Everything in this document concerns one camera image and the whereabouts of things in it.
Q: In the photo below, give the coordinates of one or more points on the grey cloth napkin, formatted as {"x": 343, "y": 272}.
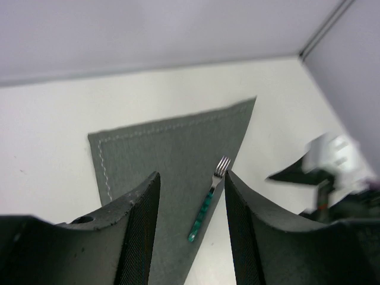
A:
{"x": 185, "y": 151}

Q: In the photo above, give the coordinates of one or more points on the aluminium frame post right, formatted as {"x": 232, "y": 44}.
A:
{"x": 322, "y": 30}

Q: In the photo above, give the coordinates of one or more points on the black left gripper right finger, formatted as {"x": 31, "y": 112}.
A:
{"x": 271, "y": 245}

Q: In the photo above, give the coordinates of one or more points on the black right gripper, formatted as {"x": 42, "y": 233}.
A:
{"x": 358, "y": 205}

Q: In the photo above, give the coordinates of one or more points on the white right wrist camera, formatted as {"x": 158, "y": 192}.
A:
{"x": 340, "y": 157}

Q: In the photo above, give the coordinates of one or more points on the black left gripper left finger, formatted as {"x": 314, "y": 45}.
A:
{"x": 112, "y": 245}

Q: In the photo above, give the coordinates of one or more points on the green handled metal fork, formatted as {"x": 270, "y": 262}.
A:
{"x": 217, "y": 177}

